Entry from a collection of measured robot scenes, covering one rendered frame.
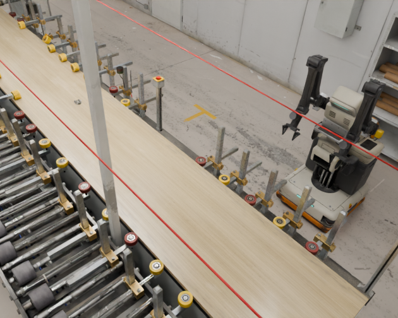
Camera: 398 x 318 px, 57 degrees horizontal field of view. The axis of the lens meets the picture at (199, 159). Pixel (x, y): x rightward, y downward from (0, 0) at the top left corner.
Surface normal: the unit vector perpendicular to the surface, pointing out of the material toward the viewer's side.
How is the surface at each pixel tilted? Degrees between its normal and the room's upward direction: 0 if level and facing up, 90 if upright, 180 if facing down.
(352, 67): 90
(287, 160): 0
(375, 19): 90
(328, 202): 0
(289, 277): 0
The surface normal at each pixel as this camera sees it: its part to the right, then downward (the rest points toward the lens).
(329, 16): -0.74, 0.42
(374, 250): 0.06, -0.74
